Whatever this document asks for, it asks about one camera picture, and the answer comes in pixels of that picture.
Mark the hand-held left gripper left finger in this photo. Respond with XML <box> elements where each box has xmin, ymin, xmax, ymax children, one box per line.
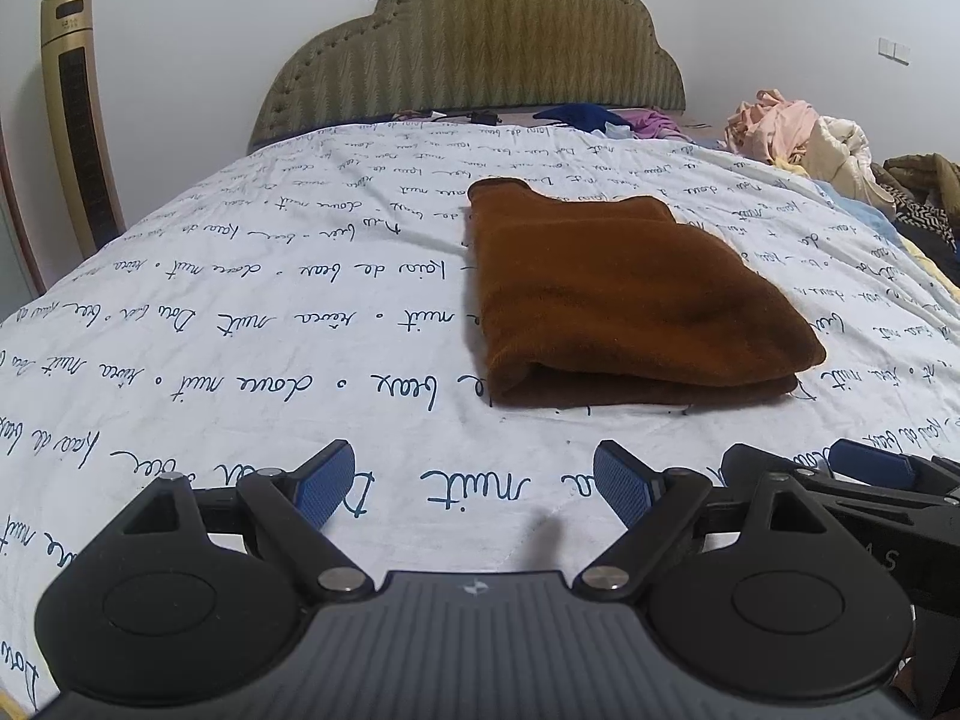
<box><xmin>120</xmin><ymin>439</ymin><xmax>376</xmax><ymax>601</ymax></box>

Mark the purple cloth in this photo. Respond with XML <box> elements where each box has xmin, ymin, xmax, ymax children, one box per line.
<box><xmin>622</xmin><ymin>109</ymin><xmax>695</xmax><ymax>140</ymax></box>

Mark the white script-printed blanket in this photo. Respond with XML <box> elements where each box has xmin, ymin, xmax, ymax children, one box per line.
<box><xmin>0</xmin><ymin>120</ymin><xmax>960</xmax><ymax>713</ymax></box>

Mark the dark blue cloth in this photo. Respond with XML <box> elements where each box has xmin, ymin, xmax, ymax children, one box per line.
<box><xmin>534</xmin><ymin>103</ymin><xmax>623</xmax><ymax>133</ymax></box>

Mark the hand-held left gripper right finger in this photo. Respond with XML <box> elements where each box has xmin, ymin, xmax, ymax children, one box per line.
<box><xmin>574</xmin><ymin>441</ymin><xmax>830</xmax><ymax>601</ymax></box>

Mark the light blue cloth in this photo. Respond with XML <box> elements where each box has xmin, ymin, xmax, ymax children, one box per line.
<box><xmin>810</xmin><ymin>176</ymin><xmax>895</xmax><ymax>242</ymax></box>

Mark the gold tower fan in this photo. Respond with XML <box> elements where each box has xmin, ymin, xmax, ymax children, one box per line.
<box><xmin>39</xmin><ymin>0</ymin><xmax>127</xmax><ymax>254</ymax></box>

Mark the olive padded headboard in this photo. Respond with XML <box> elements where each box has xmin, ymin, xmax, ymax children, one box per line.
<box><xmin>247</xmin><ymin>0</ymin><xmax>688</xmax><ymax>152</ymax></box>

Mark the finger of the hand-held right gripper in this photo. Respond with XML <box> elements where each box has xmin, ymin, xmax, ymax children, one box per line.
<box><xmin>718</xmin><ymin>443</ymin><xmax>835</xmax><ymax>500</ymax></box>
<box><xmin>825</xmin><ymin>438</ymin><xmax>960</xmax><ymax>502</ymax></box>

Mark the black cloth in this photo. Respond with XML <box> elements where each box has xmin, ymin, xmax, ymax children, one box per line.
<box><xmin>930</xmin><ymin>225</ymin><xmax>960</xmax><ymax>287</ymax></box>

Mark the cream garment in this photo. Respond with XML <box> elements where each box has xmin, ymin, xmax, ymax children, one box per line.
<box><xmin>795</xmin><ymin>116</ymin><xmax>898</xmax><ymax>204</ymax></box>

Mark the black-white zigzag cloth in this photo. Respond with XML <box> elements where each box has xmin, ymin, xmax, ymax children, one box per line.
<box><xmin>892</xmin><ymin>191</ymin><xmax>960</xmax><ymax>250</ymax></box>

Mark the brown knit sweater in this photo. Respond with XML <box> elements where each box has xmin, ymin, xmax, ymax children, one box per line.
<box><xmin>466</xmin><ymin>178</ymin><xmax>827</xmax><ymax>412</ymax></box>

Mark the pink garment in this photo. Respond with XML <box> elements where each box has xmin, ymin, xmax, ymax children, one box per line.
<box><xmin>724</xmin><ymin>88</ymin><xmax>823</xmax><ymax>167</ymax></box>

